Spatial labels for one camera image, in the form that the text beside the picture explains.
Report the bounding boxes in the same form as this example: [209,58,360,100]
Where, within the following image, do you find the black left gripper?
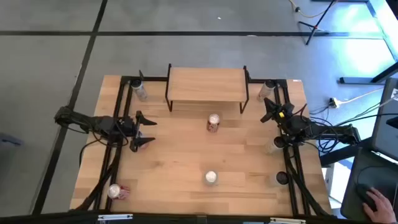
[120,111,158,152]

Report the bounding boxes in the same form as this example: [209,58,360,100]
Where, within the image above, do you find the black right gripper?
[260,97,296,124]

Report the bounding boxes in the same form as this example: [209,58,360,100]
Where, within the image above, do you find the tall white peach vibe can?
[256,80,277,102]
[130,79,149,102]

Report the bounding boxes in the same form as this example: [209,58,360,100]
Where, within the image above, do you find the red white soda can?
[206,113,221,134]

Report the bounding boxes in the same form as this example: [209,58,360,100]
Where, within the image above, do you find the pink red white can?
[107,183,131,200]

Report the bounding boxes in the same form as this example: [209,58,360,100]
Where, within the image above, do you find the silver can red print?
[203,170,218,187]

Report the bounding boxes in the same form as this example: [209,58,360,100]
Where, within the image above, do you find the clear cup right middle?
[264,136,286,156]

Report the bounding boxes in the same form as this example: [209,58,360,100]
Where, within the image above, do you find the black tripod stand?
[297,0,338,46]

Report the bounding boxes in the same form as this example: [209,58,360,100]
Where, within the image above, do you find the black desk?
[320,136,398,222]

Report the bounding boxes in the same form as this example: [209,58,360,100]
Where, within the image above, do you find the grey monitor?
[371,77,398,161]

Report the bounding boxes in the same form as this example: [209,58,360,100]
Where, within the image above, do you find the black computer mouse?
[356,183,379,212]

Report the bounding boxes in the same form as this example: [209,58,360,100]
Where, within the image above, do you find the grey floor object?
[0,132,24,147]

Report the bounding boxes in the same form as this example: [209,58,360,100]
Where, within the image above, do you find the person's hand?
[362,187,397,224]

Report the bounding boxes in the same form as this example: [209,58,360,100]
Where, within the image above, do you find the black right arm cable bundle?
[307,105,340,155]

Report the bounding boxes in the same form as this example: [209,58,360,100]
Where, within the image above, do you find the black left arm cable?
[78,136,129,167]

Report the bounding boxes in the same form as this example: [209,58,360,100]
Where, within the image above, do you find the wooden shelf black metal frame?
[164,63,251,114]

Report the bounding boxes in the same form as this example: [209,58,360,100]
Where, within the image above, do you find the white power strip cable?
[337,86,385,105]

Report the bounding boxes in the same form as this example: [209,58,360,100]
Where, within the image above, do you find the white bracket strip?
[98,213,134,222]
[269,217,307,224]

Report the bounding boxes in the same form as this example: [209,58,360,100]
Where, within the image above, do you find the black desk leg frame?
[338,0,398,85]

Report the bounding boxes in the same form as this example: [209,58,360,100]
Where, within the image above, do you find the yellow extension cable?
[288,0,327,19]

